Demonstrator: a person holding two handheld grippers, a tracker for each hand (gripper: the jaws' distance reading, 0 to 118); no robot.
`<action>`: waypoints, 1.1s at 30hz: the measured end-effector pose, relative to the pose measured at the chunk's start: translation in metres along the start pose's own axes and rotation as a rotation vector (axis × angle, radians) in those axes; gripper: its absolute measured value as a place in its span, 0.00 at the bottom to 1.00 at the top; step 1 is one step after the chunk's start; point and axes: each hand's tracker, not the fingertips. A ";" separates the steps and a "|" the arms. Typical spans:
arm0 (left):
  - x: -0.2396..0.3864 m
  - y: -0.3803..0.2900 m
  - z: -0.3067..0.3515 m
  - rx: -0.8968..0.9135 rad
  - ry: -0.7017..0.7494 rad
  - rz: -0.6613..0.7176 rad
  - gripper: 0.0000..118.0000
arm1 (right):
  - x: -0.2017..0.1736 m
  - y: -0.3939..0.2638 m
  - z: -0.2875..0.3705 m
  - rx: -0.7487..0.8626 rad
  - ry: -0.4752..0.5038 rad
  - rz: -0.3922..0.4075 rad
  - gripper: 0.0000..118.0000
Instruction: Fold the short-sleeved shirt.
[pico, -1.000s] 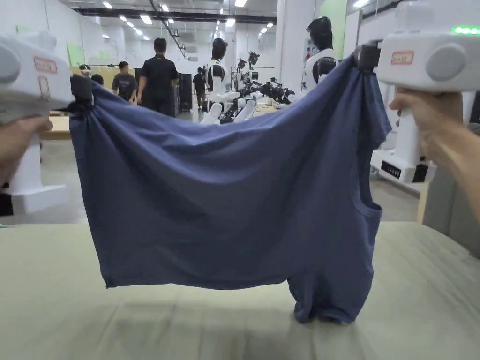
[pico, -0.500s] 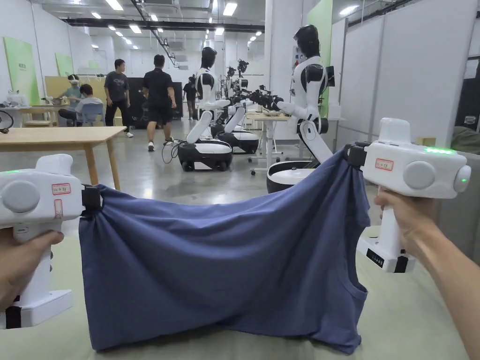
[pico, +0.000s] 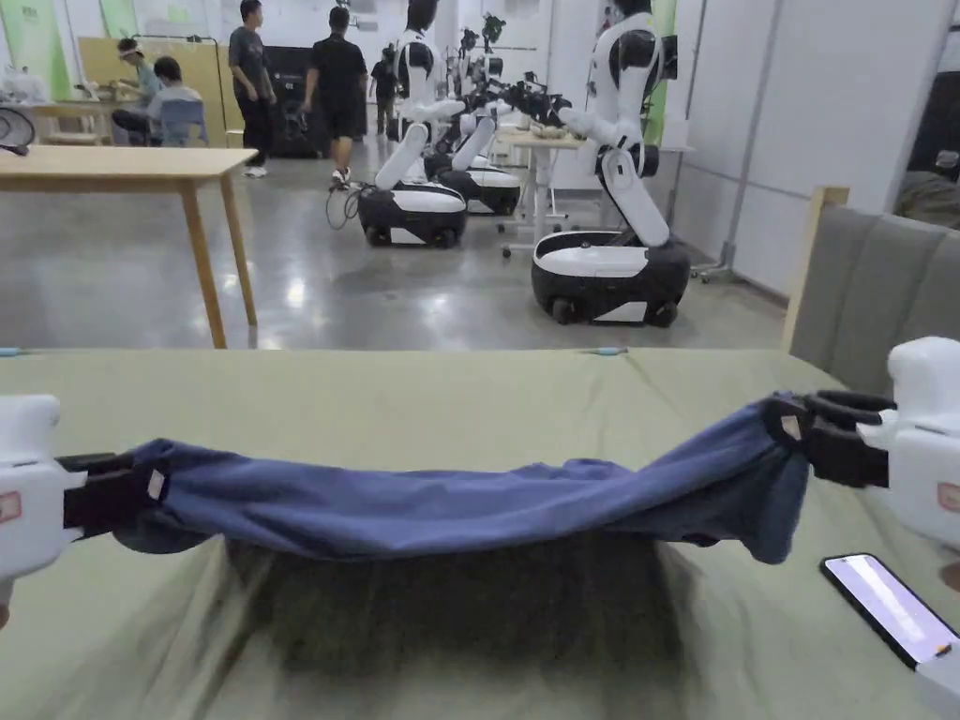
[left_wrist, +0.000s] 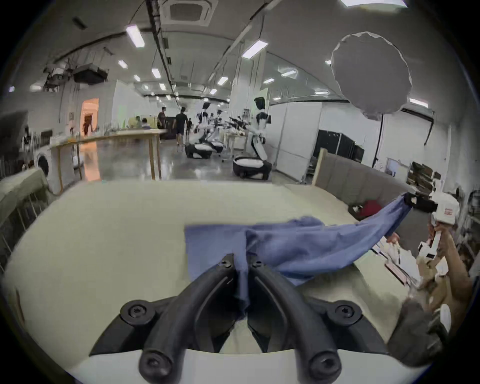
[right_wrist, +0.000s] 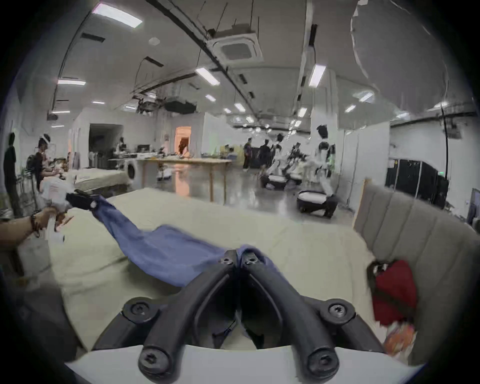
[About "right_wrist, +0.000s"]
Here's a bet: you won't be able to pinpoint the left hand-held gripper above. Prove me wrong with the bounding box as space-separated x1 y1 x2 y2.
39 176 100 244

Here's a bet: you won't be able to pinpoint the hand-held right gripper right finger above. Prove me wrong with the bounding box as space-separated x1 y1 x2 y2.
238 251 387 377

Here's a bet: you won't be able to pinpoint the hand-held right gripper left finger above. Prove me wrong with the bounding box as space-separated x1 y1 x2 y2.
92 249 239 377

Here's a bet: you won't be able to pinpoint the blue garment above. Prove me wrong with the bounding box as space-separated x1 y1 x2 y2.
90 195 286 289

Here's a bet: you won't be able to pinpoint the person's left forearm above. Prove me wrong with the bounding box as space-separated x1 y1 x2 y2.
0 214 39 247

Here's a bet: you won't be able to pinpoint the person's left hand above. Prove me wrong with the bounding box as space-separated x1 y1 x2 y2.
31 206 69 235

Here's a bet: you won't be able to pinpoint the bed with white mattress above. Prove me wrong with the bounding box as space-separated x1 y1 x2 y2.
69 168 130 192

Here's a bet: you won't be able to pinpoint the white washing machine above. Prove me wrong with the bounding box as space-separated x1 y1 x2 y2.
122 157 142 189

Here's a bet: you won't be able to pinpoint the bed with beige sheet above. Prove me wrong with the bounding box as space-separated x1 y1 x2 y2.
49 187 388 361

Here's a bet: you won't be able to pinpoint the long wooden table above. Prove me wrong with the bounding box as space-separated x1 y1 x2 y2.
137 155 234 205

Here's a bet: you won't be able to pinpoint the red bag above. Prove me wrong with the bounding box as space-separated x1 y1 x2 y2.
367 259 419 326

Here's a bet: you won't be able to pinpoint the orange white patterned packet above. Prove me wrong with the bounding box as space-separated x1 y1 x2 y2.
382 322 415 357

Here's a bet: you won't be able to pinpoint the person's legs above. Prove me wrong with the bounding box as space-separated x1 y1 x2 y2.
0 270 88 377

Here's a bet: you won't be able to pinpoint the white humanoid robot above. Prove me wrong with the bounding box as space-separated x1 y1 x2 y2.
260 133 290 190
296 125 339 219
287 142 307 185

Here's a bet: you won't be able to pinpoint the grey padded headboard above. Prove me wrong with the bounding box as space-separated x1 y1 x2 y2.
352 179 480 367

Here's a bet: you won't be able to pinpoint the black equipment cabinet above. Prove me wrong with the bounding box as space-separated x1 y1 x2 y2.
385 158 451 209

